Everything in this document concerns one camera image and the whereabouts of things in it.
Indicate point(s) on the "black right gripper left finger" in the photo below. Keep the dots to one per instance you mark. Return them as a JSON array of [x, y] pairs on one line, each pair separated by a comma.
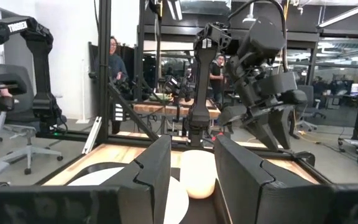
[[154, 174]]

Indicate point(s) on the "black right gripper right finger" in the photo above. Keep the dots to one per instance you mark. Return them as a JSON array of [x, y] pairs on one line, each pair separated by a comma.
[[244, 186]]

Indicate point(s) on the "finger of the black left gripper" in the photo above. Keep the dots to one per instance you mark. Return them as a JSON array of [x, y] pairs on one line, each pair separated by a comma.
[[283, 127], [264, 133]]

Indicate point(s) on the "orange mug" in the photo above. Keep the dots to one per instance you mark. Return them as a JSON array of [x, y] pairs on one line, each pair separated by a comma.
[[197, 174]]

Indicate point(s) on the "white round plate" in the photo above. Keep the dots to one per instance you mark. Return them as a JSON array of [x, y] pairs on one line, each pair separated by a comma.
[[98, 177]]

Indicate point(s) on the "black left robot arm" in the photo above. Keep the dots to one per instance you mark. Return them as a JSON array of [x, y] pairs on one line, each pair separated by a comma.
[[202, 93]]

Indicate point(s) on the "black background robot arm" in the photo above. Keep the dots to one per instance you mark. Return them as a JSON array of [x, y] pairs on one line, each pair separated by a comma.
[[174, 87]]

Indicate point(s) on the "person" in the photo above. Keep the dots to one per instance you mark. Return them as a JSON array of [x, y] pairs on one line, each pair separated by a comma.
[[117, 65], [216, 74]]

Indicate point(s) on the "wooden background table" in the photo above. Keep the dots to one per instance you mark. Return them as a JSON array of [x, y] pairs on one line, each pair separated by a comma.
[[166, 109]]

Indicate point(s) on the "white aluminium bar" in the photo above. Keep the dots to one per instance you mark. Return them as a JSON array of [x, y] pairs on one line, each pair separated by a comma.
[[92, 135]]

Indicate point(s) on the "ceiling light strip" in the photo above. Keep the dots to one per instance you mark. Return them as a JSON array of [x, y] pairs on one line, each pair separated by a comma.
[[340, 17], [176, 9]]

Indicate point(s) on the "grey office chair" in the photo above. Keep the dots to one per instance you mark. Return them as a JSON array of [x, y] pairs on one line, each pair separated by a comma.
[[17, 129]]

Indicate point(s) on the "person's hand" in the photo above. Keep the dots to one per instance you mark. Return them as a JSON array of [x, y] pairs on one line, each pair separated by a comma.
[[5, 92]]

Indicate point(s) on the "black frame clamp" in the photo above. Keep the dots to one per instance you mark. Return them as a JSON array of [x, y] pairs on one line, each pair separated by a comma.
[[304, 157]]

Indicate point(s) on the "black aluminium table frame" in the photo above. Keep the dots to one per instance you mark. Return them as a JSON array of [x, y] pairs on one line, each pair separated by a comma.
[[103, 62]]

